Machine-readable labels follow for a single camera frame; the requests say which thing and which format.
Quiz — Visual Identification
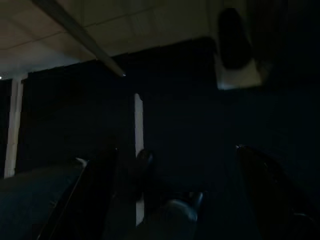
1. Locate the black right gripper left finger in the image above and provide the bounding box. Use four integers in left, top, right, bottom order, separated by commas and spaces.
39, 149, 119, 240

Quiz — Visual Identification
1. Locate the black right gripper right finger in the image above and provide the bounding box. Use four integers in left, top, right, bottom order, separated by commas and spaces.
235, 144, 320, 240

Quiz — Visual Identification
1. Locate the black cone-shaped object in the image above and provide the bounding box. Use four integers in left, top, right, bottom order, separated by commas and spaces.
217, 7, 255, 71

